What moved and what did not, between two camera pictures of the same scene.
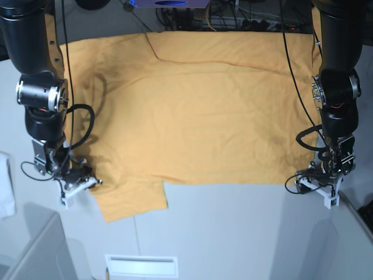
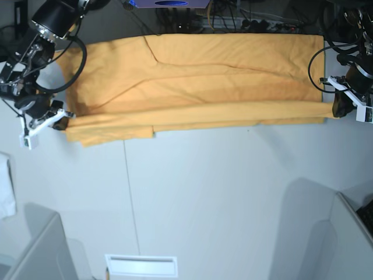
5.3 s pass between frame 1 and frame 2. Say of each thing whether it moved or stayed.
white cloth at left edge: stayed
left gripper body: moved
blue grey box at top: stayed
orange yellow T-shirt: moved
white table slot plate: stayed
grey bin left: stayed
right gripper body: moved
